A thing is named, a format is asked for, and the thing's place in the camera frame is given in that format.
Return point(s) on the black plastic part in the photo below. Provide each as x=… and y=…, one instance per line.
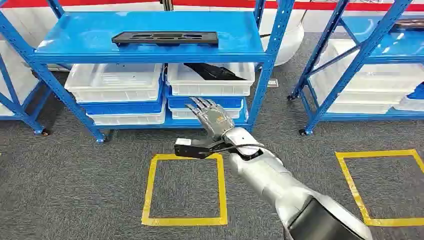
x=212, y=71

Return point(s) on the yellow tape floor square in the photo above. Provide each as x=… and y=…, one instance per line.
x=222, y=188
x=354, y=188

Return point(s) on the long black plastic panel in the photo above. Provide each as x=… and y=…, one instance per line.
x=165, y=38

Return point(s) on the small floor label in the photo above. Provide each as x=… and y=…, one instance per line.
x=273, y=83

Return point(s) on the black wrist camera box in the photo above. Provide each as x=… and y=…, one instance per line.
x=192, y=150

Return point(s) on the blue metal shelf rack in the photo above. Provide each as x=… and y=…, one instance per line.
x=149, y=53
x=361, y=56
x=23, y=116

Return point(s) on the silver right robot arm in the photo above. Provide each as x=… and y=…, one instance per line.
x=265, y=175

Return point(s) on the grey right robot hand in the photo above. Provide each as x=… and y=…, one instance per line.
x=213, y=117

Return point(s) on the blue plastic bin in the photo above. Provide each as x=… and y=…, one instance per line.
x=122, y=107
x=232, y=102

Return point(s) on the red barrier band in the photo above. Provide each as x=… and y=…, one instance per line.
x=314, y=5

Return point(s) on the white round machine base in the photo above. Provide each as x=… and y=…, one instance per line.
x=288, y=39

